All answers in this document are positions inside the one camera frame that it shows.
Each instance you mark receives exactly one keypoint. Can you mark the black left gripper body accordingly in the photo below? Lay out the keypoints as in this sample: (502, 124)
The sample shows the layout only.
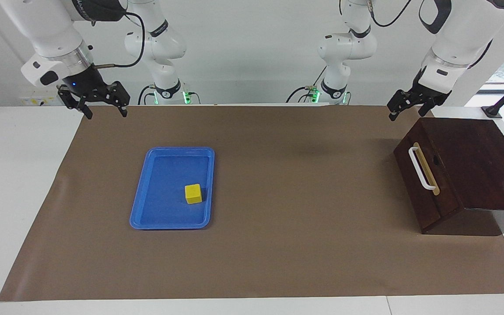
(429, 98)

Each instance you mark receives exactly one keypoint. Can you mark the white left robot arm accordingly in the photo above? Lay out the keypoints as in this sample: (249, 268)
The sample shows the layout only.
(457, 39)

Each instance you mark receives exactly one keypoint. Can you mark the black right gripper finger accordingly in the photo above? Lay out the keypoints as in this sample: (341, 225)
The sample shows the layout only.
(88, 113)
(123, 98)

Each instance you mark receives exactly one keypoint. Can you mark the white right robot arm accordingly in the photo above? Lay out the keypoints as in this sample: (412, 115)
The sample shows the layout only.
(50, 35)

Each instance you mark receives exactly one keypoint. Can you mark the wall socket with yellow labels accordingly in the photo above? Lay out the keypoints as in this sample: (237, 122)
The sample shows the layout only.
(37, 101)

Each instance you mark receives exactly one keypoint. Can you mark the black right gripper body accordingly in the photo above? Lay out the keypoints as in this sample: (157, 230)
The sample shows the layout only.
(85, 85)

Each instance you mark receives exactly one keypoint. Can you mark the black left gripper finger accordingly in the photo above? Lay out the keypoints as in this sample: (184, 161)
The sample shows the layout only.
(398, 100)
(426, 110)

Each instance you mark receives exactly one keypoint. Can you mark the blue plastic tray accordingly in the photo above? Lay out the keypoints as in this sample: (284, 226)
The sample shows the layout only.
(164, 205)

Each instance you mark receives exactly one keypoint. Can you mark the dark wooden drawer cabinet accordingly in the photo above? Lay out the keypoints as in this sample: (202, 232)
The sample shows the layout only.
(479, 162)

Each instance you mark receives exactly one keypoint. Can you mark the yellow cube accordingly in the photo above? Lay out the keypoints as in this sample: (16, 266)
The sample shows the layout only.
(193, 194)

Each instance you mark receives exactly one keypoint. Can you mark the brown paper table mat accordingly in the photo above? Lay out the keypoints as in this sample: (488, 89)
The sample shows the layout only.
(278, 197)

